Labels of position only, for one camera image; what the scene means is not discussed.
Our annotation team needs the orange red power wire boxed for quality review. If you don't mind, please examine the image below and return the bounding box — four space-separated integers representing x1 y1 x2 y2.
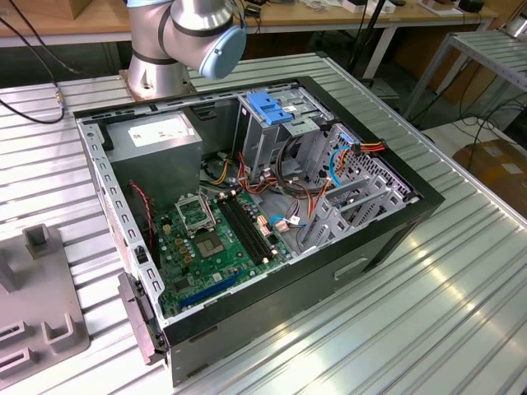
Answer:
306 138 387 223

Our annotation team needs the metal disk bay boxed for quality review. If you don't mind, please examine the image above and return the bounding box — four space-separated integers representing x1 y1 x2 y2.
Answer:
296 174 421 256

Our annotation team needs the black RAM slot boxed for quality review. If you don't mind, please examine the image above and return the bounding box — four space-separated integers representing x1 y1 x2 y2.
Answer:
227 197 268 263
232 197 273 261
222 199 264 265
217 200 259 267

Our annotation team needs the grey metal drive cage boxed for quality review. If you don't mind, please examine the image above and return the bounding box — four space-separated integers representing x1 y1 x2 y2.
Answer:
232 86 335 184

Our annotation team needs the metal socket cover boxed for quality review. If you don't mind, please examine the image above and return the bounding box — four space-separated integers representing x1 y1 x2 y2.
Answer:
175 193 217 238

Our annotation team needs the green motherboard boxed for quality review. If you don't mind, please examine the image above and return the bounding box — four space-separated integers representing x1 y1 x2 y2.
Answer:
154 188 296 320

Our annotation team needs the blue plastic bay latch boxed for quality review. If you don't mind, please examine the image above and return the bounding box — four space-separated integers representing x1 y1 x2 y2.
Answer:
246 92 294 127

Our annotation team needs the black PC case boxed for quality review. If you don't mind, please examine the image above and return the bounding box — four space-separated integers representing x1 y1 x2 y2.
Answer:
72 75 446 388

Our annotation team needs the blue expansion slot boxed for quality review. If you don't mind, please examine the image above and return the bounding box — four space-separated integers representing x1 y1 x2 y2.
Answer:
179 269 244 309

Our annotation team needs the grey power supply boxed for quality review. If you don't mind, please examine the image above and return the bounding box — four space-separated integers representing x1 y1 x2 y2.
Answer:
102 110 205 215

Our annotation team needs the black case fan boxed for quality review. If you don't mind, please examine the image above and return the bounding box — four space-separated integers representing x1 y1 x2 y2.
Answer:
125 180 161 268

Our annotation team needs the grey case bezel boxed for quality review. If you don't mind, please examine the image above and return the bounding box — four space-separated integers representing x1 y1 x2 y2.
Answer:
117 271 170 367

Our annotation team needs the large brown cardboard box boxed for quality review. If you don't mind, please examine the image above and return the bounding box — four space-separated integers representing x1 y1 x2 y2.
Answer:
452 138 527 219

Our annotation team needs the grey parts rack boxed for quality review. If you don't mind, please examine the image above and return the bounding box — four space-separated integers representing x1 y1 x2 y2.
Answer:
0 224 91 378

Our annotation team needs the metal slat side table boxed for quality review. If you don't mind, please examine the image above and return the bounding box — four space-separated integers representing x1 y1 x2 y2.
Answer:
405 30 527 120

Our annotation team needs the wooden desk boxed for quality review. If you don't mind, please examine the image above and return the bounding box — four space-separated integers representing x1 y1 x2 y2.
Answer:
0 0 499 49

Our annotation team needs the red orange wire bundle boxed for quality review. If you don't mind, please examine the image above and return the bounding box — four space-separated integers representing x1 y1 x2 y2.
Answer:
236 151 289 199

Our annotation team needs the thin blue wire white plug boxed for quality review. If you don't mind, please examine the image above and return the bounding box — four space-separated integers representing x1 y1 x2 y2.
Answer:
267 213 308 234

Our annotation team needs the black cable bundle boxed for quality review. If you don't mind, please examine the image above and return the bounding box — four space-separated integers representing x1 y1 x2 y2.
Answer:
276 137 318 201

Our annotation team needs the yellow orange wire bundle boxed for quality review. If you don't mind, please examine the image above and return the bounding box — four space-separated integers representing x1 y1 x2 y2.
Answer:
212 158 232 186

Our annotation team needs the locking lever wire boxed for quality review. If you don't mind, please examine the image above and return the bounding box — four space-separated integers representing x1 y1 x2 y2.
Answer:
199 192 217 227

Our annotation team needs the blue data wire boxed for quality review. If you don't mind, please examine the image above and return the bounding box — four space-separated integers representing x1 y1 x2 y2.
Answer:
328 142 359 187

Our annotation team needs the red black fan wire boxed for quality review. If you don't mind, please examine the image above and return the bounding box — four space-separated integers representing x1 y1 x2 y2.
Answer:
130 183 156 252

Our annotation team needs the black cable with silver plug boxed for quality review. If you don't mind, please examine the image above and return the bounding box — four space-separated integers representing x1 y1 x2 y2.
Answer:
0 16 67 124

